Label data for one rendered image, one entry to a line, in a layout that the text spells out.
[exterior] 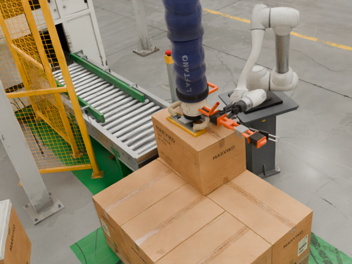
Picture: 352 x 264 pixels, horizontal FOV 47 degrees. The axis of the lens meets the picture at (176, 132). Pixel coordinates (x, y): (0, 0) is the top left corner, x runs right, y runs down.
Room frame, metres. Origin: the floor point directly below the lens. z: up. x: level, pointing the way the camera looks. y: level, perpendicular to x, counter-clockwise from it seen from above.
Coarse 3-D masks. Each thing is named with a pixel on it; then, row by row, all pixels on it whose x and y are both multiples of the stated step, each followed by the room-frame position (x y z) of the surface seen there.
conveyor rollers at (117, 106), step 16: (80, 80) 4.18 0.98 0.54; (96, 80) 4.10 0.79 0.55; (64, 96) 3.86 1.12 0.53; (80, 96) 3.78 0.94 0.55; (96, 96) 3.77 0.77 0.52; (112, 96) 3.68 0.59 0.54; (128, 96) 3.67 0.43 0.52; (112, 112) 3.37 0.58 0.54; (128, 112) 3.35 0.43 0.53; (144, 112) 3.27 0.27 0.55; (112, 128) 3.08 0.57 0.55; (128, 128) 3.04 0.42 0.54; (144, 128) 3.02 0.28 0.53; (128, 144) 2.82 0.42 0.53; (144, 144) 2.80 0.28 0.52
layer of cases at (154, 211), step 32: (160, 160) 2.52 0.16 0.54; (128, 192) 2.21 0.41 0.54; (160, 192) 2.15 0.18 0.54; (192, 192) 2.10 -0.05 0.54; (224, 192) 2.06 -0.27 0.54; (256, 192) 2.01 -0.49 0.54; (128, 224) 1.89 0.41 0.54; (160, 224) 1.85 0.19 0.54; (192, 224) 1.81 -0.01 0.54; (224, 224) 1.77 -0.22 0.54; (256, 224) 1.73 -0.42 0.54; (288, 224) 1.69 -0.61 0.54; (128, 256) 1.89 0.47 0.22; (160, 256) 1.60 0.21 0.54; (192, 256) 1.56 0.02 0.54; (224, 256) 1.53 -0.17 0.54; (256, 256) 1.49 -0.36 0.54; (288, 256) 1.64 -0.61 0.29
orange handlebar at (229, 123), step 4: (208, 84) 2.66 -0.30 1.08; (212, 84) 2.64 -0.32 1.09; (216, 88) 2.58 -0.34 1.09; (212, 92) 2.56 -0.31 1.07; (200, 108) 2.34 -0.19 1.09; (204, 108) 2.34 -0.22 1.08; (208, 108) 2.32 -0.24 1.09; (204, 112) 2.29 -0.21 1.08; (208, 116) 2.25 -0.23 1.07; (220, 120) 2.16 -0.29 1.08; (228, 120) 2.13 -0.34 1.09; (232, 120) 2.13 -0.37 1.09; (224, 124) 2.12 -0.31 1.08; (228, 124) 2.10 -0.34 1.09; (232, 124) 2.11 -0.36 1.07; (236, 124) 2.09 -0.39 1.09; (228, 128) 2.09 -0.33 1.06; (232, 128) 2.06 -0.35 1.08; (248, 132) 1.99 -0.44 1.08; (252, 132) 1.98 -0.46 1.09; (244, 136) 1.97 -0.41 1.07; (264, 140) 1.88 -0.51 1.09; (260, 144) 1.86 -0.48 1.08; (264, 144) 1.86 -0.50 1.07
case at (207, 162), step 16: (160, 112) 2.60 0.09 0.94; (160, 128) 2.47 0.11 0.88; (176, 128) 2.35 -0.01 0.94; (208, 128) 2.29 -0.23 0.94; (224, 128) 2.26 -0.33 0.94; (160, 144) 2.51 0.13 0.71; (176, 144) 2.30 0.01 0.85; (192, 144) 2.14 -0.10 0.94; (208, 144) 2.11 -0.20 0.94; (224, 144) 2.16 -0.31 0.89; (240, 144) 2.23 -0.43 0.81; (176, 160) 2.33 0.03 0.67; (192, 160) 2.13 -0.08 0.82; (208, 160) 2.09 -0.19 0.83; (224, 160) 2.15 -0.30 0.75; (240, 160) 2.22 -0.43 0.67; (192, 176) 2.15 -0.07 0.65; (208, 176) 2.08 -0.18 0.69; (224, 176) 2.15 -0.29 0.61; (208, 192) 2.08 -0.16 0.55
